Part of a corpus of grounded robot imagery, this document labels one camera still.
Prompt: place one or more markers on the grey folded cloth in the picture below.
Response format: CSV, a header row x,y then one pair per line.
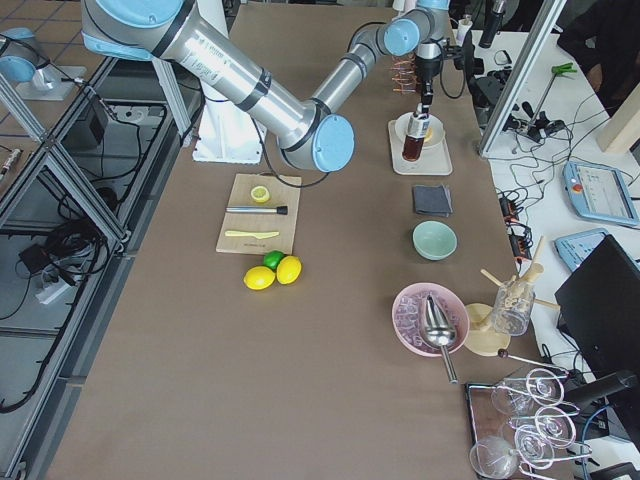
x,y
432,200

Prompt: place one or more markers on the clear ice cubes pile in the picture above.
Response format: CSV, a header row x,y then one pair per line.
x,y
410,315

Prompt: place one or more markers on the pink bowl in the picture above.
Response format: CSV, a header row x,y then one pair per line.
x,y
405,320

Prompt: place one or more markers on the green bowl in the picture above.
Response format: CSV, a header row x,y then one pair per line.
x,y
434,240

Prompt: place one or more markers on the steel ice scoop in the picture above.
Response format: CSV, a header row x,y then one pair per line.
x,y
440,334

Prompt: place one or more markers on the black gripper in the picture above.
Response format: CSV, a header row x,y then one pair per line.
x,y
426,69

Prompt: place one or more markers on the copper wire bottle rack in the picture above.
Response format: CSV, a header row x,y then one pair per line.
x,y
403,74

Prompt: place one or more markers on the steel muddler black tip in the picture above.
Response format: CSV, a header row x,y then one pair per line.
x,y
258,210

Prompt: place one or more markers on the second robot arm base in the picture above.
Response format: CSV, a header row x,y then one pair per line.
x,y
34,75

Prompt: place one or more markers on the half lemon slice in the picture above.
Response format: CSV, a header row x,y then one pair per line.
x,y
260,194

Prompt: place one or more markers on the white round plate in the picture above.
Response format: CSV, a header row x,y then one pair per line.
x,y
401,123

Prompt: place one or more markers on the wine glass middle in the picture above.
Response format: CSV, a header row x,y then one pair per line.
x,y
553,424

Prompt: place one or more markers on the clear glass jar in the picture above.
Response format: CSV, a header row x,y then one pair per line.
x,y
511,312

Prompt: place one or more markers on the wine glass bottom left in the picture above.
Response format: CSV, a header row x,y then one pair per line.
x,y
492,457

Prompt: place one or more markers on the black laptop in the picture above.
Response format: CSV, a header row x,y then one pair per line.
x,y
600,308

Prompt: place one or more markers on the glass rack tray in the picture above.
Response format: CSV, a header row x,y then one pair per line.
x,y
486,420

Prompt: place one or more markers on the cream serving tray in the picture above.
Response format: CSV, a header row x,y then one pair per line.
x,y
435,161

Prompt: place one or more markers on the yellow lemon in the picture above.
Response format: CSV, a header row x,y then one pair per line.
x,y
259,278
288,270

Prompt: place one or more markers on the yellow lemon upper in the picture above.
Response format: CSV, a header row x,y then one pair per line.
x,y
288,270

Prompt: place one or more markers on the glazed donut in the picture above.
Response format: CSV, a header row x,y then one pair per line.
x,y
428,135

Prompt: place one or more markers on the tea bottle white cap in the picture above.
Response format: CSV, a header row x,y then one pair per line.
x,y
414,136

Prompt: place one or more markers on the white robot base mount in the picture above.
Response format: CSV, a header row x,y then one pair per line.
x,y
226,134

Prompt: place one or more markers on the white power strip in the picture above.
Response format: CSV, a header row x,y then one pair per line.
x,y
51,292

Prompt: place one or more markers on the yellow plastic knife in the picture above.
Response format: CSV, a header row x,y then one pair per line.
x,y
260,235

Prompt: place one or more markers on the wine glass lower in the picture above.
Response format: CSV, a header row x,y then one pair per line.
x,y
538,452

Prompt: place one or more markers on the wine glass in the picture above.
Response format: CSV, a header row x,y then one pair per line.
x,y
492,457
521,394
553,424
538,452

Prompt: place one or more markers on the green lime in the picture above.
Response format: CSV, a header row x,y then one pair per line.
x,y
272,259

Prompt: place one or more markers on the wooden cup stand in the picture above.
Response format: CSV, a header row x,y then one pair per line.
x,y
483,339

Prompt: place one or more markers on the blue teach pendant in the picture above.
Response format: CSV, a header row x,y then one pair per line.
x,y
598,193

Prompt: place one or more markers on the wine glass top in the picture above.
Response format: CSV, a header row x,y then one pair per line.
x,y
521,394

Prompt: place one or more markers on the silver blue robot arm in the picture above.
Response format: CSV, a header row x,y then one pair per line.
x,y
311,135

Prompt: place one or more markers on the yellow lemon lower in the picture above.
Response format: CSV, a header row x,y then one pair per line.
x,y
259,278

